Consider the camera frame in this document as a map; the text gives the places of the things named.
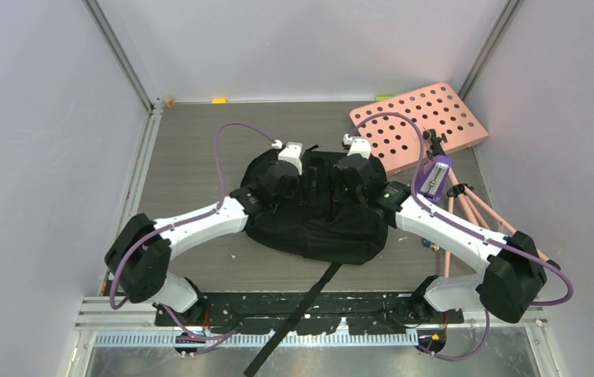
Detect slotted aluminium rail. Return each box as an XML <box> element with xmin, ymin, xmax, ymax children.
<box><xmin>93</xmin><ymin>329</ymin><xmax>433</xmax><ymax>348</ymax></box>

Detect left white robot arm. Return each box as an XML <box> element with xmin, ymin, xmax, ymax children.
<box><xmin>104</xmin><ymin>160</ymin><xmax>302</xmax><ymax>325</ymax></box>

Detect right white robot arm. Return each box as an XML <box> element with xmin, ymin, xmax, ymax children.
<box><xmin>309</xmin><ymin>154</ymin><xmax>547</xmax><ymax>323</ymax></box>

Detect green block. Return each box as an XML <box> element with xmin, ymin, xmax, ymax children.
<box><xmin>375</xmin><ymin>95</ymin><xmax>395</xmax><ymax>101</ymax></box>

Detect black backpack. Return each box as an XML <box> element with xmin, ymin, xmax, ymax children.
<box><xmin>240</xmin><ymin>147</ymin><xmax>389</xmax><ymax>376</ymax></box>

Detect small wooden cork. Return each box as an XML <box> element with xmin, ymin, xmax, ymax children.
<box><xmin>162</xmin><ymin>95</ymin><xmax>175</xmax><ymax>108</ymax></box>

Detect colourful toy train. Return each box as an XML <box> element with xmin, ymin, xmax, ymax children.
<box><xmin>421</xmin><ymin>238</ymin><xmax>441</xmax><ymax>251</ymax></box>

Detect purple metronome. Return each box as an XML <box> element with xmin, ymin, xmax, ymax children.
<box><xmin>416</xmin><ymin>155</ymin><xmax>452</xmax><ymax>203</ymax></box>

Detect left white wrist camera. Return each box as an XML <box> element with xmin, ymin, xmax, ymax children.
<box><xmin>271</xmin><ymin>139</ymin><xmax>303</xmax><ymax>175</ymax></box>

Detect pink tripod legs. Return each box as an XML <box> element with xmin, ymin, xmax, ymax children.
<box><xmin>421</xmin><ymin>129</ymin><xmax>559</xmax><ymax>280</ymax></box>

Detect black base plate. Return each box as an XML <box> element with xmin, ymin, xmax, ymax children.
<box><xmin>175</xmin><ymin>291</ymin><xmax>464</xmax><ymax>335</ymax></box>

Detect pink perforated stand board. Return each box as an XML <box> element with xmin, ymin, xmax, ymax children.
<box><xmin>350</xmin><ymin>82</ymin><xmax>489</xmax><ymax>175</ymax></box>

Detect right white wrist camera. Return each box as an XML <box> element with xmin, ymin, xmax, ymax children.
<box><xmin>342</xmin><ymin>134</ymin><xmax>372</xmax><ymax>160</ymax></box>

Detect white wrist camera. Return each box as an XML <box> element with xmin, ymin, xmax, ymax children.
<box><xmin>271</xmin><ymin>139</ymin><xmax>303</xmax><ymax>175</ymax></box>
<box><xmin>342</xmin><ymin>134</ymin><xmax>372</xmax><ymax>160</ymax></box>

